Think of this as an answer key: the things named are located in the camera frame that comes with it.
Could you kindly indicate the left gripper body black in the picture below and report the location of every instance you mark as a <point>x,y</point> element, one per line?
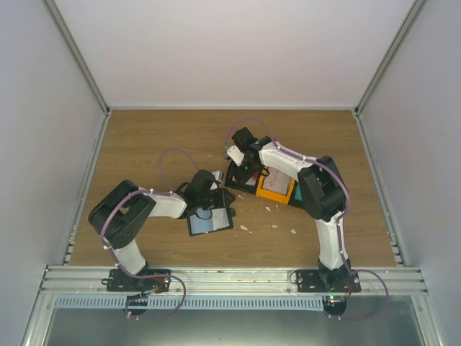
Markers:
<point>204,201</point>

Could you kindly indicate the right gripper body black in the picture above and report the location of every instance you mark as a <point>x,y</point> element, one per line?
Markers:
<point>253,168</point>

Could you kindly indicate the black card holder wallet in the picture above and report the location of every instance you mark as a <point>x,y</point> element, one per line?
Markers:
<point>209,221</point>

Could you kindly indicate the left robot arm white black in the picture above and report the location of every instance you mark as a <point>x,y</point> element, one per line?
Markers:
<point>118,218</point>

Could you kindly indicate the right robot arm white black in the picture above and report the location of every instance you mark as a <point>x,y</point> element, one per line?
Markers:
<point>323,193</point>

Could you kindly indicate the stack of red white cards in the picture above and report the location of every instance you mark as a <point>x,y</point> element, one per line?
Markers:
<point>253,180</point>

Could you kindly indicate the black bin with cards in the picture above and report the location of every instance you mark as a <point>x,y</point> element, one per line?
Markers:
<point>235,183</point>

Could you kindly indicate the yellow bin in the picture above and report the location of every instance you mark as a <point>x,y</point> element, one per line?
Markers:
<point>283,199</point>

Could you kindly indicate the teal object in bin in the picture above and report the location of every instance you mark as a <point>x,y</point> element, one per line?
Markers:
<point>297,195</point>

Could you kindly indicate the black bin with teal item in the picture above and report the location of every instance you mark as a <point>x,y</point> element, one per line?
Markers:
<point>290,202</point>

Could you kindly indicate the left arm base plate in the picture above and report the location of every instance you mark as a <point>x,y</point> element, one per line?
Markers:
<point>118,281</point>

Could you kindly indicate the slotted cable duct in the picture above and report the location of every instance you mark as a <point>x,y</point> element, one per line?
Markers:
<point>282,303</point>

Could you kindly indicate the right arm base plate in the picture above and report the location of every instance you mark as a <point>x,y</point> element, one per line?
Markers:
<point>312,281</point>

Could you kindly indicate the aluminium rail front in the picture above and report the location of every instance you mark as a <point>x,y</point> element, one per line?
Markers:
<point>237,281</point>

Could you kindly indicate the right frame post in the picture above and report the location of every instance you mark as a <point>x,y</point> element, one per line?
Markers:
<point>405,27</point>

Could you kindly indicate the frame post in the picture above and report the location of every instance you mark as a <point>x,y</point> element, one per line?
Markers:
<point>60,24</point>
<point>405,27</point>

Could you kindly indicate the left frame post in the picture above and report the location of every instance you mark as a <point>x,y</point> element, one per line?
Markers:
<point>60,24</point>

